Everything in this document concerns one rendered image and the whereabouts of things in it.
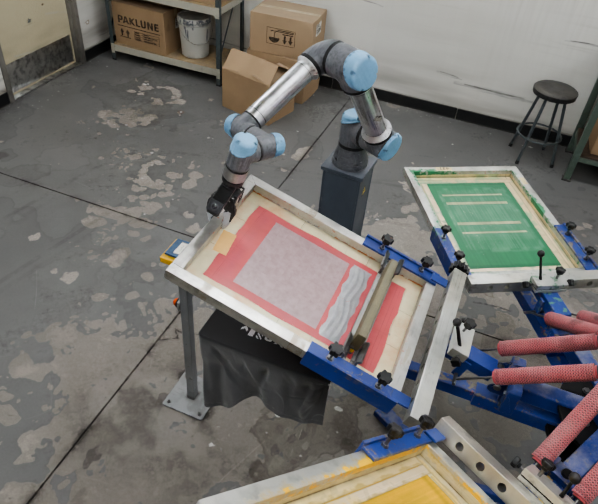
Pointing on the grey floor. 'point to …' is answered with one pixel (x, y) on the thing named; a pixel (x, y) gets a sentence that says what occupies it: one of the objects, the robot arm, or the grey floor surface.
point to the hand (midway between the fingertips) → (216, 223)
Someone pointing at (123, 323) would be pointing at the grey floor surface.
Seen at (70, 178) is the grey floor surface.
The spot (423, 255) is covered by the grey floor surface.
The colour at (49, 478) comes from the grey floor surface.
